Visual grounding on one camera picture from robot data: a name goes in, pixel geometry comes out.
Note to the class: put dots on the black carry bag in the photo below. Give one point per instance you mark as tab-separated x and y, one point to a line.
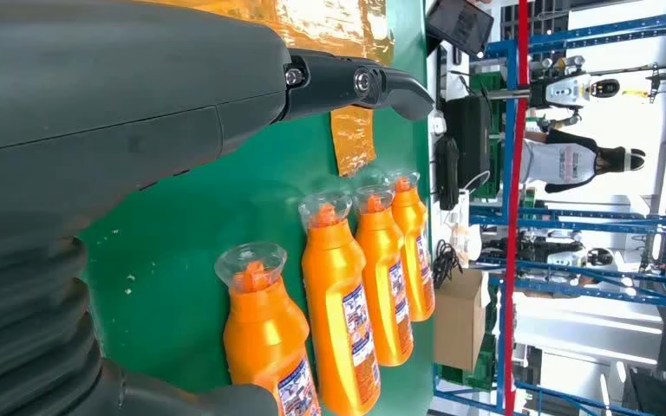
470	138

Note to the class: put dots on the green plastic crate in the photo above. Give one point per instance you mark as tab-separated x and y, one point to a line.
482	373

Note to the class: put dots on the clear plastic bag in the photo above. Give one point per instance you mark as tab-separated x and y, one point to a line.
465	241

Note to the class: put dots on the person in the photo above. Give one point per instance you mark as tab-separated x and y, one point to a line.
563	163

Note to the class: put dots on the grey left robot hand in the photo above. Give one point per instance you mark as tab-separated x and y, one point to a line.
109	86

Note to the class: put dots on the red pole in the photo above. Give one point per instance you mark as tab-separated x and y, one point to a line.
514	229

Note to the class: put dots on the white humanoid robot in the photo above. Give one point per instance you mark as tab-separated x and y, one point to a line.
563	255
568	90

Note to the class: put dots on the black tablet computer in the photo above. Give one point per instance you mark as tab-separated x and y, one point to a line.
459	23

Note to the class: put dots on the black remote controller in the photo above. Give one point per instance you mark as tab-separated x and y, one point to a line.
447	172

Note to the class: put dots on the orange detergent bottle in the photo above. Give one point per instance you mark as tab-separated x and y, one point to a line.
382	270
264	339
410	229
333	298

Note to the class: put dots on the yellow taped cardboard mat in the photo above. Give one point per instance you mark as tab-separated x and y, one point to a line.
321	23

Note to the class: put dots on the white power adapter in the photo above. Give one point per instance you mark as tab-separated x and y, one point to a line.
436	123

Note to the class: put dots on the brown cardboard box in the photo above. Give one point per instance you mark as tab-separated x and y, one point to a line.
459	321

